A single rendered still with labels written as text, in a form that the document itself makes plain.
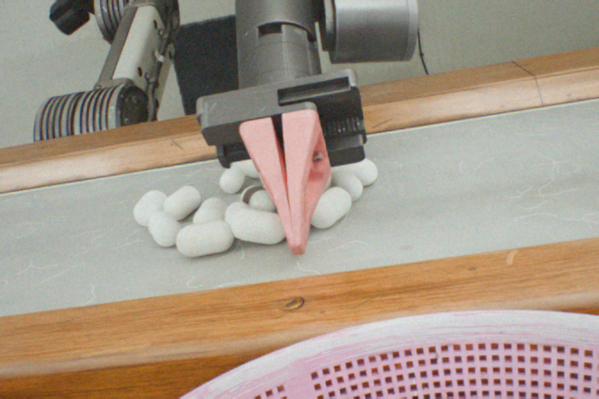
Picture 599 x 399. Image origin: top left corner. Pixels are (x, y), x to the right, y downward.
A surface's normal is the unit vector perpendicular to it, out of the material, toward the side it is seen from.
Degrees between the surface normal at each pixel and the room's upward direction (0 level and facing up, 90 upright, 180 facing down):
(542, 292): 0
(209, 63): 86
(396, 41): 110
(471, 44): 90
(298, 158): 60
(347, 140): 38
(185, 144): 45
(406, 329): 75
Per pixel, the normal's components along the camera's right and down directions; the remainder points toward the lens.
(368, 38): 0.09, 0.56
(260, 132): -0.14, -0.15
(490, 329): -0.29, 0.14
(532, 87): -0.18, -0.39
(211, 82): 0.01, 0.29
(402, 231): -0.18, -0.92
